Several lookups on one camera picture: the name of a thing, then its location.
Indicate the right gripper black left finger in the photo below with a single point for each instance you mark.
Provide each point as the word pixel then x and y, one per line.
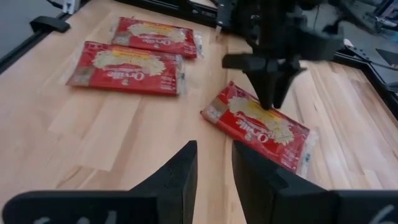
pixel 124 208

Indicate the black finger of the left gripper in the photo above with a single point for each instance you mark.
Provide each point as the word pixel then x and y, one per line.
pixel 287 85
pixel 264 88

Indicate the black frame clamp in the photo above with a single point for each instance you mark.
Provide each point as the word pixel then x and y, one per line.
pixel 49 24

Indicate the silver frame bracket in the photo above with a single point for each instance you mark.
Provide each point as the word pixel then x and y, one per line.
pixel 69 5

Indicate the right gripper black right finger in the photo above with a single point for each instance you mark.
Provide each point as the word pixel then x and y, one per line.
pixel 295 202

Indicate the red Orville popcorn bag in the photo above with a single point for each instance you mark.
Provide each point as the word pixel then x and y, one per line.
pixel 124 77
pixel 155 40
pixel 264 130

